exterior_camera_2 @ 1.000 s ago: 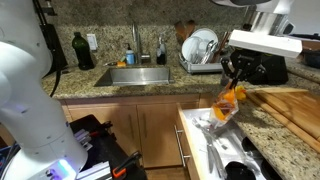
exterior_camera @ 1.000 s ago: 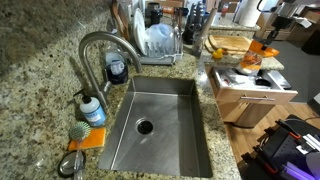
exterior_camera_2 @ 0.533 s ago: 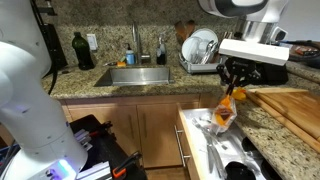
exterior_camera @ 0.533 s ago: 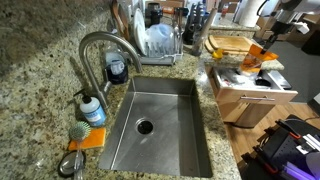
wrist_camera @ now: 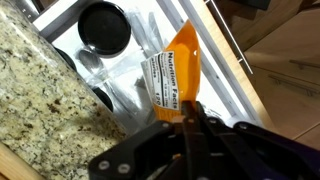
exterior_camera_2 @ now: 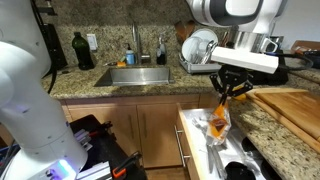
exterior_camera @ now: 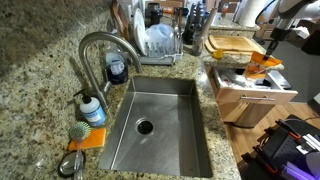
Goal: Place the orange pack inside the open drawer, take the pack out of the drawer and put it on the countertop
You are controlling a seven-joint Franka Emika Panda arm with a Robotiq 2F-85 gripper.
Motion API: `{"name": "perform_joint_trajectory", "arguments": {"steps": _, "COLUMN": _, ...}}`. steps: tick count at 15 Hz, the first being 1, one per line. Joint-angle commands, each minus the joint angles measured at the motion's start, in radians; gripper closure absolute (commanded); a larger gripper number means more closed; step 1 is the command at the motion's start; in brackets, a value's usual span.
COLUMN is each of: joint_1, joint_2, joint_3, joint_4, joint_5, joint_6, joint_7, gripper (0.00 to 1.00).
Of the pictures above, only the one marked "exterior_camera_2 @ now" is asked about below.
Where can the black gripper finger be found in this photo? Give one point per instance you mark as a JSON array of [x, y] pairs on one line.
[[220, 86], [242, 90]]

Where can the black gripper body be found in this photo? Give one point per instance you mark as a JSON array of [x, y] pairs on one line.
[[234, 74]]

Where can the orange snack pack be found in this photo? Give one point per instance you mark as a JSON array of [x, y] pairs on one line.
[[218, 126]]

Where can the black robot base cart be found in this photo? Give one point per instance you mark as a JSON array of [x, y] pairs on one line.
[[103, 150]]

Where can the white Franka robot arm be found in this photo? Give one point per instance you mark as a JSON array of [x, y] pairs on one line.
[[30, 100]]

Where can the open wooden drawer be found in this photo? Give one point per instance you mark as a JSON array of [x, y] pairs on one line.
[[186, 143]]

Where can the black round drawer object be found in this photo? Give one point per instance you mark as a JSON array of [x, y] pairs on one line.
[[238, 171]]

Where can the grey dish rack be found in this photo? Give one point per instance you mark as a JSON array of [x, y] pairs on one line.
[[200, 67]]

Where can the large bamboo cutting board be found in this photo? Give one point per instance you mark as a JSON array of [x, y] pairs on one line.
[[266, 110]]

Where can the clear plastic container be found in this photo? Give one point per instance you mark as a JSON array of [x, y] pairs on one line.
[[201, 51]]

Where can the white plate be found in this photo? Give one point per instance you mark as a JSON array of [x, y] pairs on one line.
[[203, 35]]

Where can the white cutlery tray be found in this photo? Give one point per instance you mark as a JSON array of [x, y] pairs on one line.
[[200, 133]]

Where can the small bamboo cutting board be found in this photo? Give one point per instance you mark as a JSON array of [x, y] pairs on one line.
[[293, 110]]

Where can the wooden spoon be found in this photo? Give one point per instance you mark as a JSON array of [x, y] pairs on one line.
[[180, 31], [190, 26]]

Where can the dark liquid soap bottle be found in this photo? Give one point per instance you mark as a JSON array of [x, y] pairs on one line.
[[161, 53]]

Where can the wooden cabinet door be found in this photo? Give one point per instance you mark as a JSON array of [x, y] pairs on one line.
[[110, 130], [156, 133]]

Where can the stainless steel sink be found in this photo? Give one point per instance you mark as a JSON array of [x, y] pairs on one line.
[[140, 76]]

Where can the blue label soap pump bottle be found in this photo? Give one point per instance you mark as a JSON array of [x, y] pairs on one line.
[[130, 57]]

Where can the brushed steel faucet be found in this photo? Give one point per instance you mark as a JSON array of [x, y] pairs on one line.
[[136, 40]]

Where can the orange sponge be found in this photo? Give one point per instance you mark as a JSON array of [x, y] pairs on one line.
[[121, 64]]

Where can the orange black clamp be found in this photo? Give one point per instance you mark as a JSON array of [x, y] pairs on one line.
[[101, 128], [125, 165]]

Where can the green wine bottle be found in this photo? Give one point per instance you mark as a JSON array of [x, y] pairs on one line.
[[82, 51]]

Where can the black coffee machine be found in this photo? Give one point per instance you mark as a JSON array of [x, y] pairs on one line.
[[55, 46]]

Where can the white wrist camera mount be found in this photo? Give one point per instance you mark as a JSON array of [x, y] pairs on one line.
[[246, 60]]

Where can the white wall outlet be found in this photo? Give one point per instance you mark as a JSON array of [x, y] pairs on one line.
[[92, 41]]

